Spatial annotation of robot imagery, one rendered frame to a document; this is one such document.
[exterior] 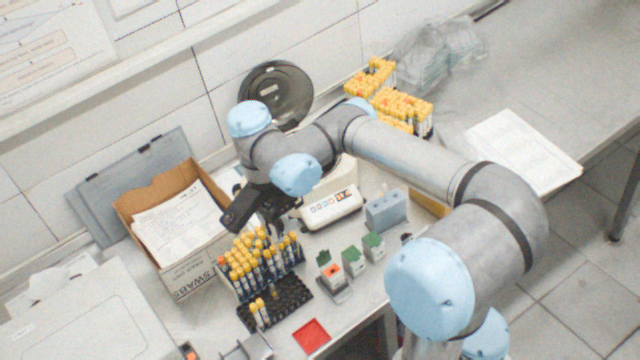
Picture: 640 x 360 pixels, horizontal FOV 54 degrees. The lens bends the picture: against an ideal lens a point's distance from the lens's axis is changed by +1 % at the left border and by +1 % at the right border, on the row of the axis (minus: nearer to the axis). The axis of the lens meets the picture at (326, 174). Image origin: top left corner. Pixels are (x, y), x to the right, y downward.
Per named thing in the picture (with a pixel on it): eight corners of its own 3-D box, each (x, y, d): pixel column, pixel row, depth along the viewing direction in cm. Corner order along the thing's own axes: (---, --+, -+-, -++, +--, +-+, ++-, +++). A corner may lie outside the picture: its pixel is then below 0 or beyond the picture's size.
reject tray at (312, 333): (308, 356, 143) (307, 354, 143) (291, 335, 147) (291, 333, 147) (331, 338, 146) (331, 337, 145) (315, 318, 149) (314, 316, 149)
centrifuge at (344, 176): (299, 242, 165) (291, 213, 156) (255, 172, 184) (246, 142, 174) (377, 203, 170) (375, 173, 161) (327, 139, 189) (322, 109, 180)
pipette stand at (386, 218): (378, 242, 162) (375, 218, 154) (364, 224, 166) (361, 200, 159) (410, 225, 164) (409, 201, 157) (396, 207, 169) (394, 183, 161)
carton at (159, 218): (176, 306, 156) (156, 273, 145) (129, 236, 173) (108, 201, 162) (259, 252, 164) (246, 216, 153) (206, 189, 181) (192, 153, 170)
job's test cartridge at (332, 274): (333, 295, 151) (330, 281, 147) (322, 282, 154) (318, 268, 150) (346, 285, 153) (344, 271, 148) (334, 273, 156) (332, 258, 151)
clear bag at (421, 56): (417, 107, 194) (416, 59, 180) (372, 87, 202) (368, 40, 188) (462, 61, 205) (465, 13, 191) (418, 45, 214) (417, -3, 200)
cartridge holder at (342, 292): (337, 305, 151) (335, 298, 148) (315, 281, 156) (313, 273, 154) (354, 292, 153) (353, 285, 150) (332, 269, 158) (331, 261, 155)
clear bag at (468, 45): (440, 76, 202) (441, 41, 191) (418, 47, 213) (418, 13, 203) (497, 58, 204) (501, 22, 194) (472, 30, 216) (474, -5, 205)
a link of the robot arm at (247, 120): (241, 136, 104) (215, 112, 109) (255, 180, 112) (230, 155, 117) (279, 113, 106) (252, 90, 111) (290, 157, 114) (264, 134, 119)
